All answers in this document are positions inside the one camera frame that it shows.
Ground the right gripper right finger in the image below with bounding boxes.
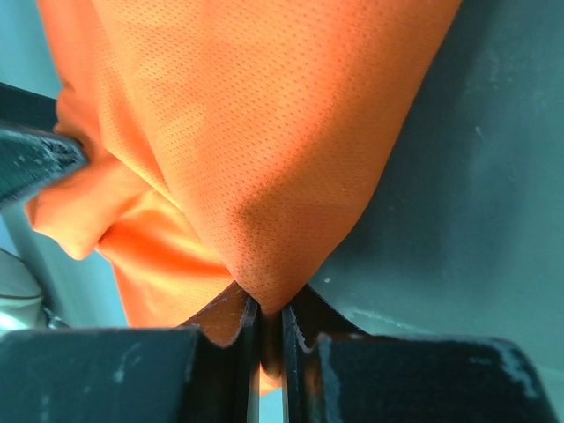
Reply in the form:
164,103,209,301
281,287,557,422

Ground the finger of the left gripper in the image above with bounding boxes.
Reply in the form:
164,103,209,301
1,84,88,209

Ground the orange t shirt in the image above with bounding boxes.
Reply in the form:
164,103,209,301
26,1,460,327

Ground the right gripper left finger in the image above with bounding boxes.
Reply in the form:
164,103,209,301
1,285,259,422

